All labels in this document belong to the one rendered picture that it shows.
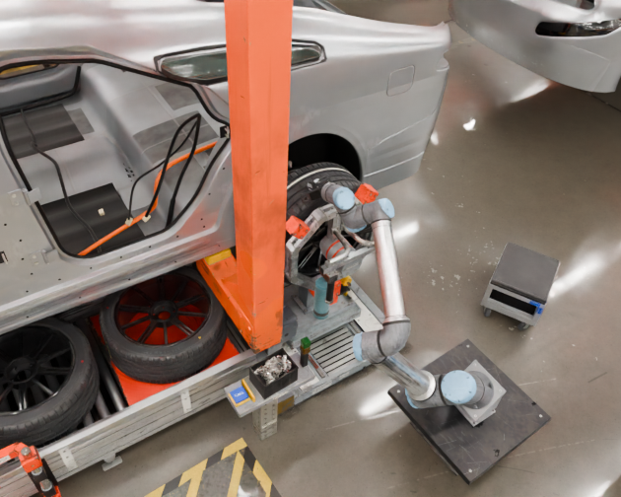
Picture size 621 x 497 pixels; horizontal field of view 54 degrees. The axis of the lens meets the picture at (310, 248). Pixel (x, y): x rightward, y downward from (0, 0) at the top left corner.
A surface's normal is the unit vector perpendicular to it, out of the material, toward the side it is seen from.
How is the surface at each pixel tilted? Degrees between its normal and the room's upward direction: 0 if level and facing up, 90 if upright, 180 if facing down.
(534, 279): 0
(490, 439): 0
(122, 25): 30
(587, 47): 88
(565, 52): 89
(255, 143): 90
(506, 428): 0
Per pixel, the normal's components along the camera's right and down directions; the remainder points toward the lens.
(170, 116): -0.04, -0.66
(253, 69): 0.54, 0.62
